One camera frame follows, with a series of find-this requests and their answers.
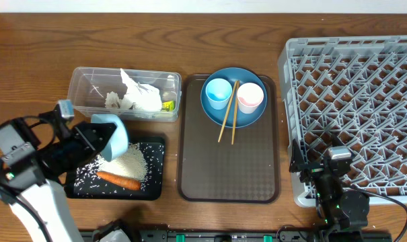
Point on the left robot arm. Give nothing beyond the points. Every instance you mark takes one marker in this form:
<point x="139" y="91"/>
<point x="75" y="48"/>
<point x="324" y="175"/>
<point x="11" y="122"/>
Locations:
<point x="29" y="175"/>

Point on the grey dishwasher rack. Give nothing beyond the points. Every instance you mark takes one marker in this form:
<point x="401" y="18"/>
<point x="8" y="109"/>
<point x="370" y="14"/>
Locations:
<point x="354" y="88"/>

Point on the brown serving tray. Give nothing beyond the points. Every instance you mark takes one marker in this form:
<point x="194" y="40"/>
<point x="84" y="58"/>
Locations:
<point x="216" y="165"/>

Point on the foil snack wrapper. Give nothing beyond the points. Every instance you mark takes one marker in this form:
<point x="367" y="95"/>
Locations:
<point x="168" y="106"/>

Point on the large white tissue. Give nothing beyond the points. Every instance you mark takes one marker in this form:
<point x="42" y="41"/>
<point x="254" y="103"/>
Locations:
<point x="143" y="97"/>

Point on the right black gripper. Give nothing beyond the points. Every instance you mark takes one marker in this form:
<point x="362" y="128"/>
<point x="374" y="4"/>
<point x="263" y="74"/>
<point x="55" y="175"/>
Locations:
<point x="298" y="165"/>

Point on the light blue rice bowl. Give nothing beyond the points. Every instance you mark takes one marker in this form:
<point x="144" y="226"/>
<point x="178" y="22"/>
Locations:
<point x="118" y="142"/>

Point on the orange carrot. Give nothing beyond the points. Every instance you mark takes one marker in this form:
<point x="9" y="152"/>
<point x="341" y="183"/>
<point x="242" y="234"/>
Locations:
<point x="124" y="182"/>

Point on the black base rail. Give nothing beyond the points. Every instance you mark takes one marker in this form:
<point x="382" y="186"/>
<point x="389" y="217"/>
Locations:
<point x="119" y="231"/>

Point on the dark blue plate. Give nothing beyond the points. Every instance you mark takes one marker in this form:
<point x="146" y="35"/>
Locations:
<point x="232" y="74"/>

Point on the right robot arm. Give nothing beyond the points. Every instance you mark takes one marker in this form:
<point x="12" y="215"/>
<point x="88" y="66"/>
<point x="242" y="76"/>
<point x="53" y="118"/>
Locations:
<point x="345" y="212"/>

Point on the pink cup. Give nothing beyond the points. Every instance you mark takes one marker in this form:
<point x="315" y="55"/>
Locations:
<point x="250" y="96"/>

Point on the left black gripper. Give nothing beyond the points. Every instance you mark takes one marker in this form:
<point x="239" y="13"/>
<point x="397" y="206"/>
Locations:
<point x="84" y="132"/>

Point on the clear plastic bin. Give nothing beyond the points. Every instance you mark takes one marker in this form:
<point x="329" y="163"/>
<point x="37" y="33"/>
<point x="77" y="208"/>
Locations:
<point x="90" y="85"/>

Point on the spilled white rice pile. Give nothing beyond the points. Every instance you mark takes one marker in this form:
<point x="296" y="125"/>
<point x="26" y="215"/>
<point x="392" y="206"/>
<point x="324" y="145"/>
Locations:
<point x="129" y="164"/>

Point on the small white tissue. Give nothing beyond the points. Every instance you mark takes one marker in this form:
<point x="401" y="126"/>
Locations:
<point x="112" y="100"/>

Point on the left wooden chopstick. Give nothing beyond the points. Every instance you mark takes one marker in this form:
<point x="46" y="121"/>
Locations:
<point x="227" y="111"/>

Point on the light blue cup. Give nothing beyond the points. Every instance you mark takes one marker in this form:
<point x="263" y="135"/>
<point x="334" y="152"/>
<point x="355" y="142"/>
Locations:
<point x="218" y="91"/>

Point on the black plastic tray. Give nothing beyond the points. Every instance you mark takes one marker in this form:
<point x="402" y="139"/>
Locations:
<point x="152" y="188"/>

